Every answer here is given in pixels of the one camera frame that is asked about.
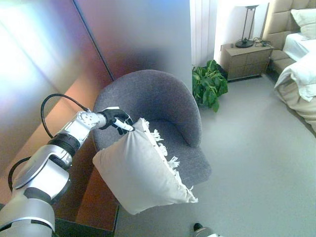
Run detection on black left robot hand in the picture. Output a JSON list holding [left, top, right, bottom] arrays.
[[97, 106, 136, 135]]

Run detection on white bed sheet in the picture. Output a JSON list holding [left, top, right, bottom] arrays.
[[283, 33, 316, 62]]

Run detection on black cable bundle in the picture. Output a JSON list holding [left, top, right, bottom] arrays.
[[252, 37, 272, 48]]

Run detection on beige wooden nightstand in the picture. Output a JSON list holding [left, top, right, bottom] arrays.
[[223, 43, 274, 81]]

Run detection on grey fabric tub sofa chair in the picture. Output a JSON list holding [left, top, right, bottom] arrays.
[[92, 69, 212, 192]]

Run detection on white fringed pillow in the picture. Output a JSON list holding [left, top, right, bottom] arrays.
[[92, 117, 199, 215]]

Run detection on beige padded headboard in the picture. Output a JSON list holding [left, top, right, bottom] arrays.
[[261, 0, 316, 51]]

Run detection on white duvet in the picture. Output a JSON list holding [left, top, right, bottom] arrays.
[[274, 52, 316, 102]]

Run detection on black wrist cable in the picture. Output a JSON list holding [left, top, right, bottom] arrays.
[[40, 93, 92, 139]]

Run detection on dark metal table lamp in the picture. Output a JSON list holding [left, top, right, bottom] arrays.
[[234, 0, 260, 49]]

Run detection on white bed pillow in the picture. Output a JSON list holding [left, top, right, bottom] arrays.
[[290, 8, 316, 40]]

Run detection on dark rounded partition panel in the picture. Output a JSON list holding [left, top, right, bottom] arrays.
[[54, 217, 117, 237]]

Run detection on green leafy potted plant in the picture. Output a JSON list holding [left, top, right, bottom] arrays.
[[192, 59, 229, 113]]

